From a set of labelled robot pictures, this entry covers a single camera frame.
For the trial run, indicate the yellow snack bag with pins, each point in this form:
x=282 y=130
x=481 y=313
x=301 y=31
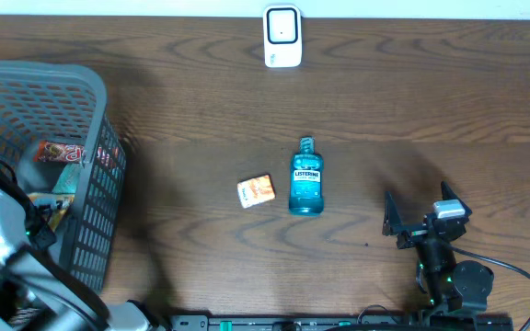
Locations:
x=53 y=207

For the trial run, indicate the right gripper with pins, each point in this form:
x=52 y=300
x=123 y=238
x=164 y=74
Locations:
x=394 y=225

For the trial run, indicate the white barcode scanner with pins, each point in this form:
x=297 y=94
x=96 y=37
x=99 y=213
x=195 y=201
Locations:
x=283 y=45

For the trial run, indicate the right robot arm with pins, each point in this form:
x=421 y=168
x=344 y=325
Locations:
x=456 y=289

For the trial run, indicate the mint green wipes pack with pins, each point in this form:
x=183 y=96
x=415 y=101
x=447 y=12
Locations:
x=68 y=180

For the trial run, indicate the small orange packet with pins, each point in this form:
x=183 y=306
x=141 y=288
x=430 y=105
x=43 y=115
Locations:
x=255 y=191

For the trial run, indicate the grey plastic basket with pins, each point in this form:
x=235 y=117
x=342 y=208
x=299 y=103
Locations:
x=65 y=104

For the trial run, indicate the teal Listerine mouthwash bottle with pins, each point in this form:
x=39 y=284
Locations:
x=306 y=169

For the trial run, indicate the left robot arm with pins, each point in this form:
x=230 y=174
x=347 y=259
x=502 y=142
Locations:
x=35 y=293

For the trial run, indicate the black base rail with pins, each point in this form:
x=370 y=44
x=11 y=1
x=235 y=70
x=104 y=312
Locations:
x=312 y=323

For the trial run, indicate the red brown snack wrapper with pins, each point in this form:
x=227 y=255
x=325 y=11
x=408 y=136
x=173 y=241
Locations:
x=59 y=152

